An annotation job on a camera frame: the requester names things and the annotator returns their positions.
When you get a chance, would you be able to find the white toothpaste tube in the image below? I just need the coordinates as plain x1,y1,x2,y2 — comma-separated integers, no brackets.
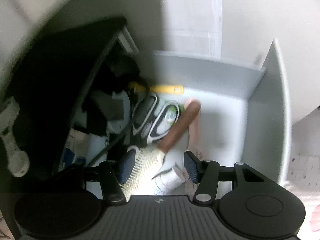
150,165,185,196

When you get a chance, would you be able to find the wooden handled hair brush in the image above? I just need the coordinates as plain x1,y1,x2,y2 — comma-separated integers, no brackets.
119,100,201,202

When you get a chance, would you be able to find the black vanity drawer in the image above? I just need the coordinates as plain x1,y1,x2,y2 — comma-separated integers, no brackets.
10,17,291,190

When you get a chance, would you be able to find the yellow handled tool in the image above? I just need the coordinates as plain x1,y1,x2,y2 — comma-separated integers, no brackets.
130,82,184,95

